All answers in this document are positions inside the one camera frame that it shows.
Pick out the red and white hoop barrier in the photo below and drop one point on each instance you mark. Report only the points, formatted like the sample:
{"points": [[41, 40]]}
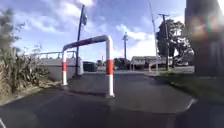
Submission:
{"points": [[109, 66]]}

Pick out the grey asphalt road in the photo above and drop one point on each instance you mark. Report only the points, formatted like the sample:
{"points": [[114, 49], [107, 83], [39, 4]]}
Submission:
{"points": [[133, 71]]}

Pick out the dark vehicle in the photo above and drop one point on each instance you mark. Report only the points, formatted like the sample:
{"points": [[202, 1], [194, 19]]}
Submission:
{"points": [[90, 66]]}

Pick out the distant light pole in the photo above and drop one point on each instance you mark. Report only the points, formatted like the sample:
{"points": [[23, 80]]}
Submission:
{"points": [[125, 45]]}

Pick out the low building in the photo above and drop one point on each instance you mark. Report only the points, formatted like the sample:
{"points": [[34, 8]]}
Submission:
{"points": [[141, 60]]}

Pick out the dark asphalt path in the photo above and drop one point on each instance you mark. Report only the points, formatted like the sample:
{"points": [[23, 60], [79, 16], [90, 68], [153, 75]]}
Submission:
{"points": [[133, 93]]}

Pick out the dark street light pole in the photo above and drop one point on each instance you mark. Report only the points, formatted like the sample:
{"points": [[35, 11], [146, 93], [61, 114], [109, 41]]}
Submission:
{"points": [[78, 43]]}

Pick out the dark utility pole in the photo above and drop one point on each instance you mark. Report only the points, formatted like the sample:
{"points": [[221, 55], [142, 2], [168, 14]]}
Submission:
{"points": [[166, 40]]}

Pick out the large dark tree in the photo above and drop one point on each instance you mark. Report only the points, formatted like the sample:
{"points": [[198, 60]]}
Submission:
{"points": [[176, 40]]}

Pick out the grass strip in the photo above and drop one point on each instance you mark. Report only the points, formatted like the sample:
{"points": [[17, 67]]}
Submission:
{"points": [[200, 85]]}

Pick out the dry bush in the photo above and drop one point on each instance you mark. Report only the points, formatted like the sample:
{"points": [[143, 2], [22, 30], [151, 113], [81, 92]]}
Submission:
{"points": [[16, 66]]}

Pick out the tall dark hedge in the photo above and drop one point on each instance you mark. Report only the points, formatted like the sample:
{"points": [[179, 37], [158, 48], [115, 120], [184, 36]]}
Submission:
{"points": [[206, 43]]}

